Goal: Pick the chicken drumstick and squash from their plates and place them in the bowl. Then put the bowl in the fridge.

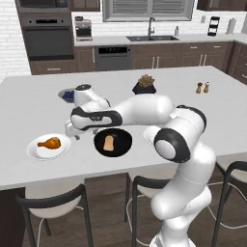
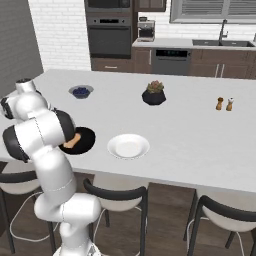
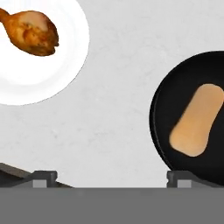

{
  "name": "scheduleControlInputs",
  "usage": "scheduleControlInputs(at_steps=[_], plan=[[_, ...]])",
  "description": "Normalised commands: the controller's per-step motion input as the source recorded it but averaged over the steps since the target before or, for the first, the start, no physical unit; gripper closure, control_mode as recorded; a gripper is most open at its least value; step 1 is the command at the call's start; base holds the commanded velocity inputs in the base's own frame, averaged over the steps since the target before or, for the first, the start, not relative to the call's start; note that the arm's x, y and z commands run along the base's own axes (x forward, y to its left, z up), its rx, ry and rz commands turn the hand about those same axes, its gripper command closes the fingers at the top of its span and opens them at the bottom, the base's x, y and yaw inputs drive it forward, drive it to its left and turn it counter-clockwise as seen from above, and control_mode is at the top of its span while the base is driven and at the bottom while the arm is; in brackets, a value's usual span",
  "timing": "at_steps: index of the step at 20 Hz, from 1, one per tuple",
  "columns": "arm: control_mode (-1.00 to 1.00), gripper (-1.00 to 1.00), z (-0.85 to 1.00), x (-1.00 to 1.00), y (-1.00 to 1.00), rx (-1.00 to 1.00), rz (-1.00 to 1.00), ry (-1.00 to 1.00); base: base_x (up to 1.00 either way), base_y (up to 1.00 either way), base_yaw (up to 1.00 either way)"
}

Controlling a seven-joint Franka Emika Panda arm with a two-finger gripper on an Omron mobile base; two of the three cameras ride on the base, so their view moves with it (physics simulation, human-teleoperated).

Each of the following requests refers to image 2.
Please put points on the grey bowl with blueberries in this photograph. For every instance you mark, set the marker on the grey bowl with blueberries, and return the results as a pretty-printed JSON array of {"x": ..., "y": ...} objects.
[{"x": 81, "y": 91}]

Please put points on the dark sink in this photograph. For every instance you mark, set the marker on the dark sink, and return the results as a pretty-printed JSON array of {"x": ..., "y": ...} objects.
[{"x": 223, "y": 43}]

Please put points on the silver coffee machine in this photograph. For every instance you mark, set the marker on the silver coffee machine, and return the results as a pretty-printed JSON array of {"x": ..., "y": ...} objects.
[{"x": 146, "y": 30}]

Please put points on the black round plate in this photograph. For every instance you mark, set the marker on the black round plate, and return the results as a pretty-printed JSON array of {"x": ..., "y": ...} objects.
[{"x": 85, "y": 138}]

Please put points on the black and white stool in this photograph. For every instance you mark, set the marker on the black and white stool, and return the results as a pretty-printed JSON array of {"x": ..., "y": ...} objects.
[
  {"x": 226, "y": 216},
  {"x": 121, "y": 200},
  {"x": 16, "y": 183}
]

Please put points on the white round bowl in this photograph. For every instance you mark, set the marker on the white round bowl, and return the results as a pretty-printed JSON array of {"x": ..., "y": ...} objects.
[{"x": 128, "y": 146}]

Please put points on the window with grey blinds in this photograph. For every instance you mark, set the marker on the window with grey blinds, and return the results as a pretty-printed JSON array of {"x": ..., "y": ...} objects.
[{"x": 213, "y": 10}]

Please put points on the black wall oven stack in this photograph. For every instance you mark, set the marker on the black wall oven stack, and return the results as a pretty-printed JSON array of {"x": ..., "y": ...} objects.
[{"x": 108, "y": 30}]

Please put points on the black dishwasher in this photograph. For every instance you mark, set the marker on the black dishwasher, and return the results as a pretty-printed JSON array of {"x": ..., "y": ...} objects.
[{"x": 171, "y": 62}]

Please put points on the succulent in black pot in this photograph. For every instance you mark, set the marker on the succulent in black pot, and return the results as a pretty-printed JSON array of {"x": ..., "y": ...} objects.
[{"x": 154, "y": 93}]

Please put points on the brown pepper mill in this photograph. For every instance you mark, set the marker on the brown pepper mill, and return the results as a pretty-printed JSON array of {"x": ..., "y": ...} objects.
[{"x": 219, "y": 103}]

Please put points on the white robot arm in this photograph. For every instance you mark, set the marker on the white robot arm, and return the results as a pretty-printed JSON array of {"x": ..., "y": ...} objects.
[{"x": 50, "y": 160}]

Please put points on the brown wall cupboard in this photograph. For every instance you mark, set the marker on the brown wall cupboard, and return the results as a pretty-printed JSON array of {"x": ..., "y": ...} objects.
[{"x": 151, "y": 5}]

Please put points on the brown base cupboards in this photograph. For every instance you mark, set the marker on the brown base cupboards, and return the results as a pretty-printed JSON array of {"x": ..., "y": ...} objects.
[{"x": 200, "y": 63}]

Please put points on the dark tap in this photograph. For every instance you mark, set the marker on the dark tap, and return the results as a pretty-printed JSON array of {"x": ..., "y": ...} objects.
[{"x": 222, "y": 30}]

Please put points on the brown chicken drumstick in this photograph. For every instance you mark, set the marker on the brown chicken drumstick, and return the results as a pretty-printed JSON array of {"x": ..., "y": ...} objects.
[{"x": 73, "y": 141}]

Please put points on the brown salt shaker white top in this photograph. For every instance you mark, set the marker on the brown salt shaker white top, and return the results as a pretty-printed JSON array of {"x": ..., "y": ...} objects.
[{"x": 229, "y": 104}]

